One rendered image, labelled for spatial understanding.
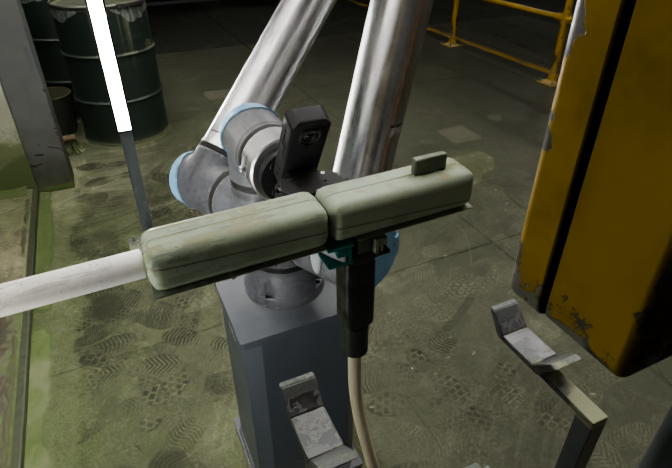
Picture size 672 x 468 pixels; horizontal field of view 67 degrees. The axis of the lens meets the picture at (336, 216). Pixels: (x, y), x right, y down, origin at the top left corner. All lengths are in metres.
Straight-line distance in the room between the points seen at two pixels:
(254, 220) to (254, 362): 0.79
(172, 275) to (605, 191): 0.33
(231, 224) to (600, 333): 0.31
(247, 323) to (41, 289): 0.75
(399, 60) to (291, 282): 0.53
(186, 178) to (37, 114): 2.31
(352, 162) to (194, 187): 0.29
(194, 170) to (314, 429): 0.56
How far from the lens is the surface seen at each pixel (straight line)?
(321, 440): 0.40
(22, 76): 3.08
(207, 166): 0.86
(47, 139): 3.19
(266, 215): 0.43
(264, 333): 1.12
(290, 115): 0.53
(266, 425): 1.36
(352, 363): 0.61
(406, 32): 0.93
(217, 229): 0.42
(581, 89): 0.17
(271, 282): 1.14
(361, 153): 0.94
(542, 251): 0.20
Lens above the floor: 1.43
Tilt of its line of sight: 32 degrees down
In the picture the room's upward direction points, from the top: straight up
